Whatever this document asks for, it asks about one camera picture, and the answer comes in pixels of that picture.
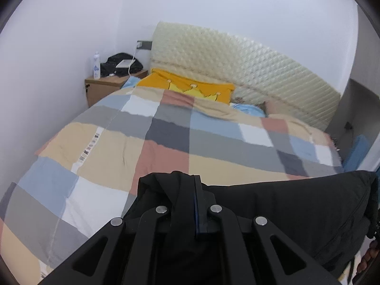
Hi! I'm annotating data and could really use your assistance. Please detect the blue cushion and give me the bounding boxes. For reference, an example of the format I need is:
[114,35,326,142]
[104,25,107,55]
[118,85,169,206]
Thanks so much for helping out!
[343,135,371,173]

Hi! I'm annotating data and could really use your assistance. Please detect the white spray bottle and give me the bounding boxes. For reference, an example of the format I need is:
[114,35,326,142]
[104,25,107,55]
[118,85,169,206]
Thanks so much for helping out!
[93,51,101,80]

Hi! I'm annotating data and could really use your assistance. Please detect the grey wardrobe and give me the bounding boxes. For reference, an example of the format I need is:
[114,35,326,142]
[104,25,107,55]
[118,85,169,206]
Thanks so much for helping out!
[325,6,380,173]

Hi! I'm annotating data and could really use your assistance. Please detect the yellow pillow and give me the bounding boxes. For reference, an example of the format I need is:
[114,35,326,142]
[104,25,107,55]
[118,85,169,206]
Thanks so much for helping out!
[138,68,235,105]

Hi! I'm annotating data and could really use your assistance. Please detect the white charging cable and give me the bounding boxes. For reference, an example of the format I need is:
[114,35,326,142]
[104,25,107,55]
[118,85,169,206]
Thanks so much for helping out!
[128,46,141,76]

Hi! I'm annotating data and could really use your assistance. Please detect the black bag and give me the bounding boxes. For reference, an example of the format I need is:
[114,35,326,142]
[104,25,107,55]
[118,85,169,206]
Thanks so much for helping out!
[100,52,144,77]

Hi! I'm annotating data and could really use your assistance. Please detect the cream quilted headboard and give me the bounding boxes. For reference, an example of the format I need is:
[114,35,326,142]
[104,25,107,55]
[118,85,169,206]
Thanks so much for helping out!
[148,21,342,132]

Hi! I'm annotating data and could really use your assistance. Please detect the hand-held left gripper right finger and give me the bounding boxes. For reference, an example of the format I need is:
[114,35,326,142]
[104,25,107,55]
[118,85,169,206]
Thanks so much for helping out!
[192,176,342,285]

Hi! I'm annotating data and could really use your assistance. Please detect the wooden nightstand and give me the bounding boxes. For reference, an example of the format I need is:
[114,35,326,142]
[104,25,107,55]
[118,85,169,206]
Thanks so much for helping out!
[85,70,149,109]

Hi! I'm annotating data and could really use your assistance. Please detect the black puffer jacket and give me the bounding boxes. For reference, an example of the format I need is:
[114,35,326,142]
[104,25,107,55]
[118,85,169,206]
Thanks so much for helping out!
[122,171,378,285]

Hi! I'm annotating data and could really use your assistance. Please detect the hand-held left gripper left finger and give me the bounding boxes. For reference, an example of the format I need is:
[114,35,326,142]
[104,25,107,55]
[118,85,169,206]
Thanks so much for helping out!
[38,205,173,285]

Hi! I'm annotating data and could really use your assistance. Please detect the checkered patchwork duvet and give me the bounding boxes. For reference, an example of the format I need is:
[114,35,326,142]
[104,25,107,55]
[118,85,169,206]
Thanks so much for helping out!
[0,86,345,285]

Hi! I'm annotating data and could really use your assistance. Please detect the light blue pillow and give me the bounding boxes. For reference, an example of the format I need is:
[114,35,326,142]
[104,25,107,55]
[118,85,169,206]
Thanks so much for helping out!
[230,102,266,118]

